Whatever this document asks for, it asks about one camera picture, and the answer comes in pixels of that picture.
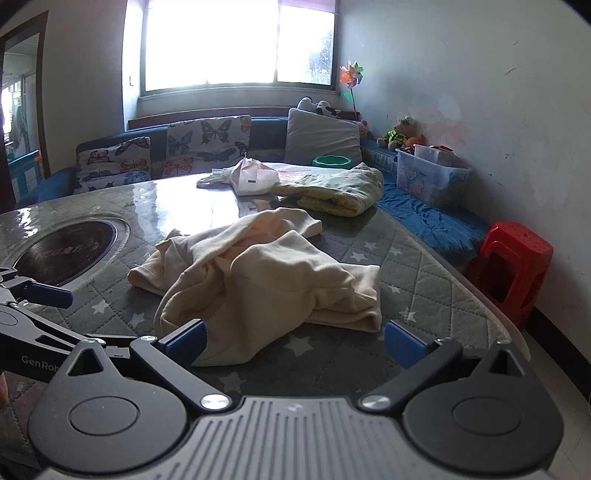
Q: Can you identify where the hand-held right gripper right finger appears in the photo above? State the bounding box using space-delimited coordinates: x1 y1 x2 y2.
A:
358 320 543 412

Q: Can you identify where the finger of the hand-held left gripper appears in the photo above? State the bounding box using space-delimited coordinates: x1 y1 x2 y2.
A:
0 267 74 309
0 305 132 362

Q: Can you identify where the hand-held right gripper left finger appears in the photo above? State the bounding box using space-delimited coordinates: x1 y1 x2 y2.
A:
54 318 234 414

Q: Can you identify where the cream sweatshirt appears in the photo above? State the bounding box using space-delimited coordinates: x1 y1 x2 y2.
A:
127 208 384 367

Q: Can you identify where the round black cooktop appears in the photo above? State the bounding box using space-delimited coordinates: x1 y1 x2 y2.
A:
11 217 131 289

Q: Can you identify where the grey quilted star table cover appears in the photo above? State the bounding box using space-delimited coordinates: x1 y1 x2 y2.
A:
0 178 513 407

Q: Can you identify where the blue play fence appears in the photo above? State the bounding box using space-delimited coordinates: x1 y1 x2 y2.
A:
7 150 47 197

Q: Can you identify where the blue sofa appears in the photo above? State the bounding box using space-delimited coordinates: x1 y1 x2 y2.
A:
14 115 491 268

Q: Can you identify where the red plastic stool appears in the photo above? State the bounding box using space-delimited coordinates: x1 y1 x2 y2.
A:
465 222 554 328

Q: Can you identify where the small butterfly print cushion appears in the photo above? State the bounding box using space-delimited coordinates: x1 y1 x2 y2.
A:
74 137 152 195

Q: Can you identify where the crumpled clear plastic bag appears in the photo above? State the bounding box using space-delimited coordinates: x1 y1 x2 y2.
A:
197 167 241 189

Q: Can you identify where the clear plastic storage box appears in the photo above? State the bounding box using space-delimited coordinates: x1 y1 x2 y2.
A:
394 144 473 208

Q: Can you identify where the yellow-green folded blanket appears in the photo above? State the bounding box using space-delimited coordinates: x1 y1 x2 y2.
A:
270 162 385 217

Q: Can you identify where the white printed plastic bag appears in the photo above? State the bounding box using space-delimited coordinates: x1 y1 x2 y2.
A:
230 157 280 196

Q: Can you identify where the green bowl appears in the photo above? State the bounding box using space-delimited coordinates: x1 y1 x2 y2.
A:
312 154 354 169

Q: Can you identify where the large butterfly print cushion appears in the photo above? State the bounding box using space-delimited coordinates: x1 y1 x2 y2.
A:
165 115 252 178

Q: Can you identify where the teddy bear toy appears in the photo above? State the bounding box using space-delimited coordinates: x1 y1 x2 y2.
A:
378 116 419 149

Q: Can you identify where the grey cushion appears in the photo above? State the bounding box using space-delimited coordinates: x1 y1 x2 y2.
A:
284 108 363 167

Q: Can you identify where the panda plush toy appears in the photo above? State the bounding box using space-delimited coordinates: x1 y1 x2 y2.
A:
297 97 341 120

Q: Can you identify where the colourful pinwheel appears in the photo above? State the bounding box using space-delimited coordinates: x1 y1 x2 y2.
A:
340 60 365 116

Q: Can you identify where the window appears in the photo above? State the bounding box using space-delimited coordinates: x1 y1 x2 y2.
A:
126 0 341 99

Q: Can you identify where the wooden door frame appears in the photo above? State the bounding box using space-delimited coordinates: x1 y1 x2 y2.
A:
0 11 51 210

